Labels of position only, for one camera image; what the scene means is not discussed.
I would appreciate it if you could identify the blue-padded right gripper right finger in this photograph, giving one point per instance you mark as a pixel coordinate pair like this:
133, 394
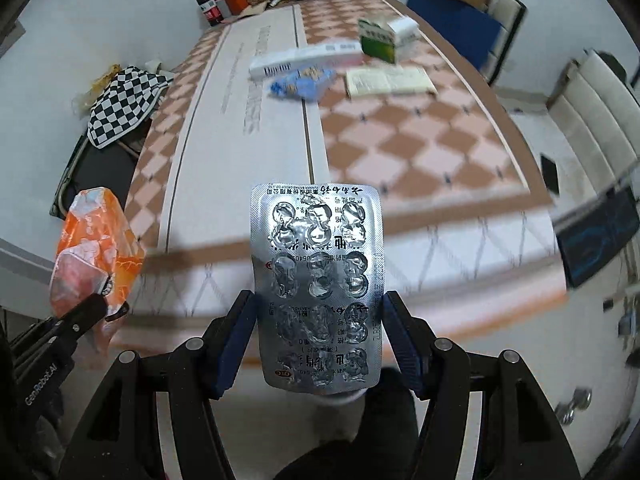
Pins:
406, 334

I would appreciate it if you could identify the blue plastic wrapper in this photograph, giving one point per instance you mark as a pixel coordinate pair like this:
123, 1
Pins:
307, 84

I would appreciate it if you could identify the long white Doctor box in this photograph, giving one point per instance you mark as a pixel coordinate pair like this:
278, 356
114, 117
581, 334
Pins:
333, 54

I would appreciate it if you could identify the checkered black white cloth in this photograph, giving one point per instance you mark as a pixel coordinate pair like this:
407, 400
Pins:
124, 104

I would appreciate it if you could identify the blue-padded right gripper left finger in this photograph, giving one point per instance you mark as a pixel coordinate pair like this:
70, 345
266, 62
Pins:
231, 339

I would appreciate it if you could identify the large silver blister pack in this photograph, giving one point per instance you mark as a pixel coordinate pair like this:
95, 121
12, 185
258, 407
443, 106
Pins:
318, 262

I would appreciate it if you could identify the white padded chair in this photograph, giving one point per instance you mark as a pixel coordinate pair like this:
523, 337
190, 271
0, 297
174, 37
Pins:
588, 134

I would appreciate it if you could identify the black blue exercise bench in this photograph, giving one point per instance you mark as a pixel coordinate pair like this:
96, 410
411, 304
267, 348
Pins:
591, 242

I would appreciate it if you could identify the blue folder chair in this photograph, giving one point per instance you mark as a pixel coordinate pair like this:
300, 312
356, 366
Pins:
484, 38

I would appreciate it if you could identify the dark green suitcase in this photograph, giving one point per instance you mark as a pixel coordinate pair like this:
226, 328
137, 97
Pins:
89, 167

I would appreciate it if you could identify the green white carton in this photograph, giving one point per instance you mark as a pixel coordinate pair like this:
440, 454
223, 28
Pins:
391, 39

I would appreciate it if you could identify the black smartphone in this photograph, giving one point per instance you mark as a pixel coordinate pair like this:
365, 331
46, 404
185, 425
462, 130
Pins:
549, 172

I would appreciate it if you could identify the small chrome dumbbell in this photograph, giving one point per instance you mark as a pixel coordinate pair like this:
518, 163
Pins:
565, 411

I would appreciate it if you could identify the yellow flat medicine box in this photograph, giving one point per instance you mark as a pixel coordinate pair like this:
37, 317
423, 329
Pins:
371, 81

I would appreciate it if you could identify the person's black trousers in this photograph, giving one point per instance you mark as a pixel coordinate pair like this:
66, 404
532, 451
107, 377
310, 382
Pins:
381, 447

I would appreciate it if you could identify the cola bottle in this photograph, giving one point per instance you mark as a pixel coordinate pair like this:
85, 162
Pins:
210, 11

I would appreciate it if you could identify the orange plastic snack bag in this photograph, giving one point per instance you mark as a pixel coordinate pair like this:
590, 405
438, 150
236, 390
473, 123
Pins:
97, 252

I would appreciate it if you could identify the checkered brown pink tablecloth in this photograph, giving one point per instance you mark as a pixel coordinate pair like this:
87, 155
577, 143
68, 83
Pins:
468, 238

